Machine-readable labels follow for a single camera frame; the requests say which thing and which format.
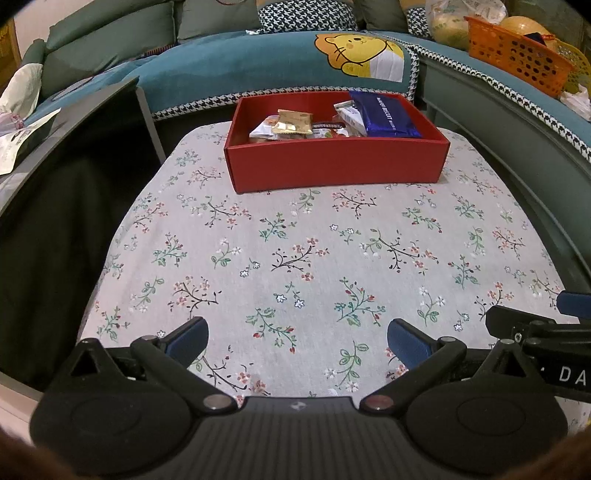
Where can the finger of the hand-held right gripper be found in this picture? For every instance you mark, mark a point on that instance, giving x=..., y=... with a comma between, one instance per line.
x=554, y=332
x=575, y=304

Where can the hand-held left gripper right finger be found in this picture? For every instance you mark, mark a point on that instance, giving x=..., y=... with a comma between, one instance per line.
x=408, y=344

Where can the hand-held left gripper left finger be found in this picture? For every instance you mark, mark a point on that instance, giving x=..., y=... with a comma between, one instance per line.
x=189, y=339

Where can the red cardboard box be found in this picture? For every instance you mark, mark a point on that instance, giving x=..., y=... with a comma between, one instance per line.
x=332, y=161

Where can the clear yellow crisps packet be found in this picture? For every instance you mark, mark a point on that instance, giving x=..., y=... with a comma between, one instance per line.
x=262, y=131

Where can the red spicy strip packet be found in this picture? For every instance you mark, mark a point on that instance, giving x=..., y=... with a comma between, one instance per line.
x=325, y=134

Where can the blue wafer packet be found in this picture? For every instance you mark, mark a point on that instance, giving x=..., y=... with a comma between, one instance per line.
x=388, y=115

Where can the white sausage snack packet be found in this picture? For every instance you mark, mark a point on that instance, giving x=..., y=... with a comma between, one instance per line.
x=353, y=120

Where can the white wafer packet black print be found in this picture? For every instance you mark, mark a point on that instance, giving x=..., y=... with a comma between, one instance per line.
x=328, y=125

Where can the gold snack packet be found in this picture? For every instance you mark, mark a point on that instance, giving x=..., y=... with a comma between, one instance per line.
x=293, y=122

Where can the green sofa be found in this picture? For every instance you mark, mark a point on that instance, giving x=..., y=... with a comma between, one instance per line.
x=508, y=161

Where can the teal lion print sofa cover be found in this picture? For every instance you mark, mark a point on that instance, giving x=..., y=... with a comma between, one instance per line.
x=254, y=69
x=496, y=76

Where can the dark side table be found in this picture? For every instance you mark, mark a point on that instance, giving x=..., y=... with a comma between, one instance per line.
x=83, y=120

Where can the yellow plastic basket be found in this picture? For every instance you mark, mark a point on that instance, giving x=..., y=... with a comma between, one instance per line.
x=577, y=60

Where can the orange plastic basket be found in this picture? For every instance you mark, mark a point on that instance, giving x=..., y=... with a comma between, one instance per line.
x=521, y=60

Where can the white paper packet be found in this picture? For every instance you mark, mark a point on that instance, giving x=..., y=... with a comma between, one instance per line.
x=18, y=147

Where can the dark blue item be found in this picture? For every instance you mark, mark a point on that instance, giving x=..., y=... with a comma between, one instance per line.
x=538, y=38

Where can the plain teal sofa cover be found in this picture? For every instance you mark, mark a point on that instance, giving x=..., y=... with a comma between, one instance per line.
x=92, y=87

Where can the yellow pomelo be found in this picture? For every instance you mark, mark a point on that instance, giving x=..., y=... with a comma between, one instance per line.
x=517, y=25

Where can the pale cloth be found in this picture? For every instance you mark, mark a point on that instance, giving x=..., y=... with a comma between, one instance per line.
x=23, y=87

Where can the clear plastic bag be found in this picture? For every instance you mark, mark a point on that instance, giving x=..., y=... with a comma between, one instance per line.
x=448, y=27

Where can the houndstooth orange cushion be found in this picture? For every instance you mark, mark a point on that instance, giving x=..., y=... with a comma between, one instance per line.
x=418, y=23
x=304, y=18

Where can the green cushion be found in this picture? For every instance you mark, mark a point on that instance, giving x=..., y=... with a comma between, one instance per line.
x=383, y=16
x=217, y=18

